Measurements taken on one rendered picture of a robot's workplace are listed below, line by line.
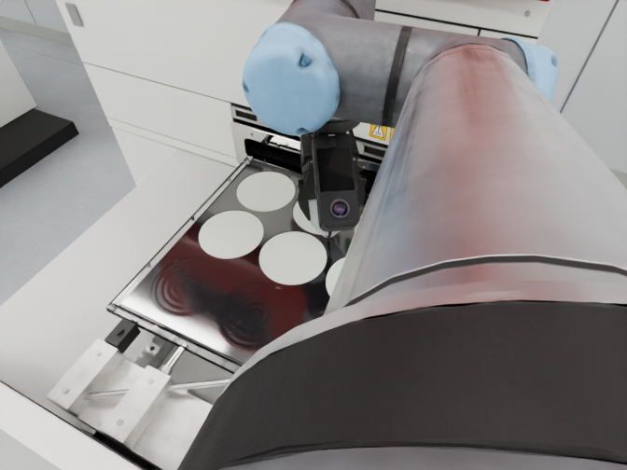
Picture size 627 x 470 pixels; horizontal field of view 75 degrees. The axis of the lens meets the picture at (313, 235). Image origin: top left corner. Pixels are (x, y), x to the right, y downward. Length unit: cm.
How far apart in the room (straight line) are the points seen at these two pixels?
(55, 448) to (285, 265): 33
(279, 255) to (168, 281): 16
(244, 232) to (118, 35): 45
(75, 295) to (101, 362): 22
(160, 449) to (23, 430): 13
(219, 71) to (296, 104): 47
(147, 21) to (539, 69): 66
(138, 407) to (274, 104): 36
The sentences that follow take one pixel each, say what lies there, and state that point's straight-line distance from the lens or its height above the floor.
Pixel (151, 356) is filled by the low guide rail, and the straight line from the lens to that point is 62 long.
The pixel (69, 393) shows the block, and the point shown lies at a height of 91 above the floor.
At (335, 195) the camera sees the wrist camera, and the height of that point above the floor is 106.
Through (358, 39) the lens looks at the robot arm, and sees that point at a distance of 33.
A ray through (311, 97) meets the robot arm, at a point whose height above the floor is 122.
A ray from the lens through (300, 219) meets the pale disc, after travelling 66.
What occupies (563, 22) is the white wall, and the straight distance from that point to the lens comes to 215.
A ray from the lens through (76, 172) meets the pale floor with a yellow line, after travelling 247.
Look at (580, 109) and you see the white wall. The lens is 230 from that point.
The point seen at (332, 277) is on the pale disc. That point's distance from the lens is 59.
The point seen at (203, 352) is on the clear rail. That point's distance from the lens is 54.
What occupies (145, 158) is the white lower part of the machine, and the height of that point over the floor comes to 75.
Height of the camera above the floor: 138
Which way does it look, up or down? 49 degrees down
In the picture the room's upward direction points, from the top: straight up
